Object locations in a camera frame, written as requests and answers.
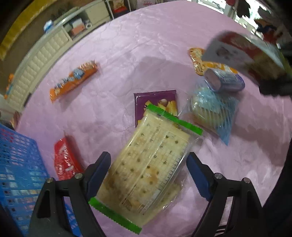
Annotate blue plastic basket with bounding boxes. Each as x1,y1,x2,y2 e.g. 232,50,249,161
0,123,81,237

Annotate red snack packet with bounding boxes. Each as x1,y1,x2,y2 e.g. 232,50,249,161
54,135,84,180

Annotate cracker pack green ends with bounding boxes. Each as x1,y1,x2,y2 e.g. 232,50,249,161
89,104,203,234

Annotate clear blue striped snack bag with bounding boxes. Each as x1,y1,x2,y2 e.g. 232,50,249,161
179,80,240,145

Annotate purple yellow cracker bag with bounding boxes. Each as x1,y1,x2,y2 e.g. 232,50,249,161
134,90,178,126

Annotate blue doublemint gum can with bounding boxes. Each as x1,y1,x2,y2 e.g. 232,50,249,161
204,68,245,93

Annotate orange snack stick pack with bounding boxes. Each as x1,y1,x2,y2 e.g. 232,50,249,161
49,61,98,103

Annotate red white snack bag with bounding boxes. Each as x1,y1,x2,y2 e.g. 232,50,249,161
202,31,291,85

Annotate orange yellow snack packet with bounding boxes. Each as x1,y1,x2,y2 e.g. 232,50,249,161
189,47,238,76

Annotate pink table cloth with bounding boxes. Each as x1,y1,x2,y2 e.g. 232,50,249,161
17,0,289,237

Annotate cream tv cabinet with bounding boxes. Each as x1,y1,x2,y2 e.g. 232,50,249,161
6,1,113,112

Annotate blue tissue box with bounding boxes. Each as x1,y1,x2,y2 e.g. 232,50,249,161
43,20,54,33

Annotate white metal shelf rack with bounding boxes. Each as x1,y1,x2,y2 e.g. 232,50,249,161
105,0,132,19

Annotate yellow cloth on wall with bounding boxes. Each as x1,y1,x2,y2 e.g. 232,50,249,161
1,0,56,61

